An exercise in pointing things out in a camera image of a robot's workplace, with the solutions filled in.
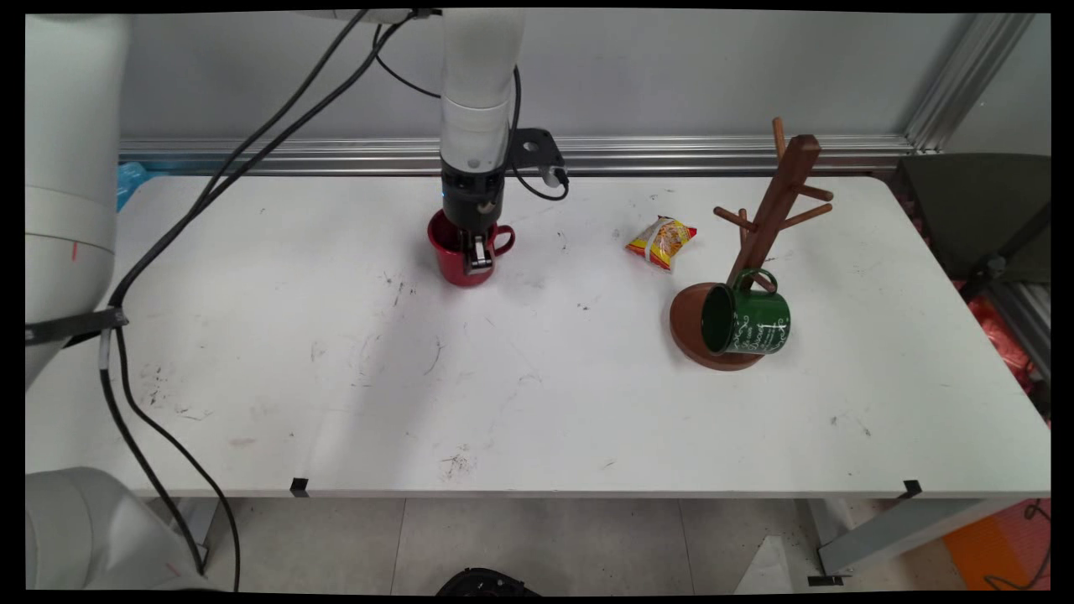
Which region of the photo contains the slanted aluminium frame post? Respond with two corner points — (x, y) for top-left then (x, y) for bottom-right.
(905, 13), (1037, 154)

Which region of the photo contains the long aluminium frame rail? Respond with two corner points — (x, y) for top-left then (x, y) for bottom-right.
(117, 137), (915, 175)

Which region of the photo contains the yellow red snack packet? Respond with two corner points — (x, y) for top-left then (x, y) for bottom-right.
(625, 216), (698, 272)

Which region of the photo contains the blue bubble wrap sheet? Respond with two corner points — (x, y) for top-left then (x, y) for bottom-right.
(116, 162), (152, 212)

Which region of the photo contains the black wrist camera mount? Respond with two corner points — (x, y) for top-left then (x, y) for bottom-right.
(507, 128), (571, 189)

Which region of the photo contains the red plastic bag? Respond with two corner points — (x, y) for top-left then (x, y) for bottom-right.
(952, 281), (1037, 395)

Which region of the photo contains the orange red floor mat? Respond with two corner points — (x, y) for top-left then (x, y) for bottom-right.
(944, 499), (1051, 592)

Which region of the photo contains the black cable strap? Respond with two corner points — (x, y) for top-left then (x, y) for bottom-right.
(25, 308), (129, 347)

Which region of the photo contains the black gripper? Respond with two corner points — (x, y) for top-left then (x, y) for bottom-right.
(441, 159), (508, 277)

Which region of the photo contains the green enamel mug white lettering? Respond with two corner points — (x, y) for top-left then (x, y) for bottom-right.
(701, 268), (792, 357)

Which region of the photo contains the aluminium side frame rail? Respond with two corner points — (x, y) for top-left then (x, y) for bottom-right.
(990, 281), (1051, 378)

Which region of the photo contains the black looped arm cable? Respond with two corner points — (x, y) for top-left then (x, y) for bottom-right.
(373, 23), (443, 100)

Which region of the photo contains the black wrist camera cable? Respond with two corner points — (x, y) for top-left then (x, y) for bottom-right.
(508, 65), (571, 203)

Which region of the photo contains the red ceramic mug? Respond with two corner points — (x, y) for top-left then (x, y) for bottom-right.
(427, 210), (516, 288)

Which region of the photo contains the black round object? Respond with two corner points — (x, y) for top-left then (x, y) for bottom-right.
(436, 568), (540, 596)

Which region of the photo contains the thin black floor cable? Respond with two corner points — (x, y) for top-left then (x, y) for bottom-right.
(982, 499), (1051, 591)

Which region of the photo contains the white table leg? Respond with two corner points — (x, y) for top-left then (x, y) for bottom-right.
(807, 498), (1020, 586)
(172, 497), (221, 571)

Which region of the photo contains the brown wooden mug tree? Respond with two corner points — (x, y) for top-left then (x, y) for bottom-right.
(670, 117), (836, 372)

